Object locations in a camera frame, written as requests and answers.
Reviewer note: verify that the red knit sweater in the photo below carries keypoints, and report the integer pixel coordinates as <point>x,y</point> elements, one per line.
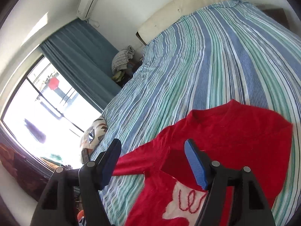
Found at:
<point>233,134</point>

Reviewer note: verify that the dark wooden right nightstand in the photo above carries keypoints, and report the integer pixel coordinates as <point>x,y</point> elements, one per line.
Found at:
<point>276,13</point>

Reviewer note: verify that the white air conditioner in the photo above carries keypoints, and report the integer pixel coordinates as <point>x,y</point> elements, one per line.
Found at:
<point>85,8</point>

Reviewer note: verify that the patterned white pillow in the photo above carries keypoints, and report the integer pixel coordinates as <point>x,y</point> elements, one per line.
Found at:
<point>91,138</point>

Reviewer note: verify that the blue curtain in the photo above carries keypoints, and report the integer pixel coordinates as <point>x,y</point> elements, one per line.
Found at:
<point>83,57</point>

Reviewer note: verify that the cream padded headboard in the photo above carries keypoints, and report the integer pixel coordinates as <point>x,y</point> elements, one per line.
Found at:
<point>168,15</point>

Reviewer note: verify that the window with dark frame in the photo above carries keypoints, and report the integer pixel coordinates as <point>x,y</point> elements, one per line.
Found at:
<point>48,117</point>

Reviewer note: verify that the dark left nightstand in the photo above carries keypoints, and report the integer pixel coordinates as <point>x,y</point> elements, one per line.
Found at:
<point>132,67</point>

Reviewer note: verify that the striped blue green bedspread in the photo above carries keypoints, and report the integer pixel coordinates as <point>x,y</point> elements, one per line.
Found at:
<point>227,50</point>

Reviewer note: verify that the striped folded clothes pile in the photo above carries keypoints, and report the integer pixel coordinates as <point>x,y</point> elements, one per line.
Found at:
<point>121,59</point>

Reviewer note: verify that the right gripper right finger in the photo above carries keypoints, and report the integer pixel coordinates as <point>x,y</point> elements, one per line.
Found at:
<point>249,205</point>

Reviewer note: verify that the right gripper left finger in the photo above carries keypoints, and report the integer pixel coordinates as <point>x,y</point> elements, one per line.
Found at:
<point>56,205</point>

